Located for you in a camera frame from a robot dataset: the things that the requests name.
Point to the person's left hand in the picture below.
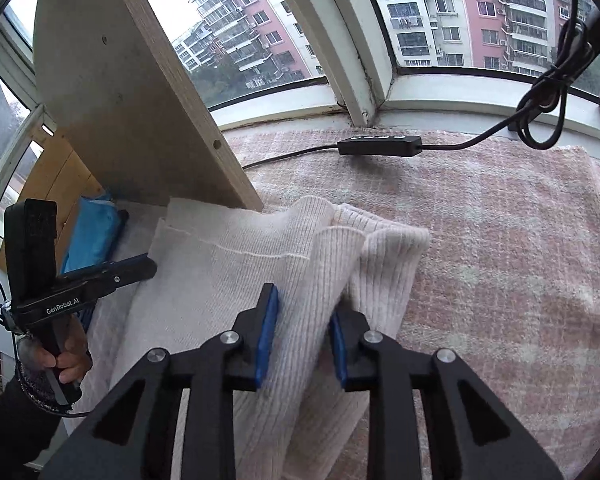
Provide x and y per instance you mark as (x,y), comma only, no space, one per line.
(72,355)

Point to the pink apartment building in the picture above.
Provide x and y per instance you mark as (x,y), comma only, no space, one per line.
(250,25)
(480,10)

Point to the white knit sweater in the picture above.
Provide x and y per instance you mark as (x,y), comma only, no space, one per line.
(240,270)

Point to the orange wooden panel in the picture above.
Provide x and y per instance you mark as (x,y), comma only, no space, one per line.
(55,175)

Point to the pink plaid blanket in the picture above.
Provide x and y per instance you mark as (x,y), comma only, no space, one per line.
(505,270)

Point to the white window frame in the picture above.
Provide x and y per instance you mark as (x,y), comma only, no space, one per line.
(360,60)

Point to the person's left forearm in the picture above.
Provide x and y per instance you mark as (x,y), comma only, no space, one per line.
(15,430)

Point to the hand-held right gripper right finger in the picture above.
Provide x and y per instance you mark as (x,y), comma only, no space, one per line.
(338,355)

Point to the black inline controller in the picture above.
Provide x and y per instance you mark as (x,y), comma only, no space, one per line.
(380,144)

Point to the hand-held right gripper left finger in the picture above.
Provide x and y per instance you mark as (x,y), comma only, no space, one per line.
(266,340)

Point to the pale plywood board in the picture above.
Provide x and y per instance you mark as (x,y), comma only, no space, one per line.
(125,90)

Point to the folded blue cloth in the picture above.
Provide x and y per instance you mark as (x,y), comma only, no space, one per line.
(92,240)

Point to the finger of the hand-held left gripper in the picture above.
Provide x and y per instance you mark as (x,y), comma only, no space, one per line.
(127,270)

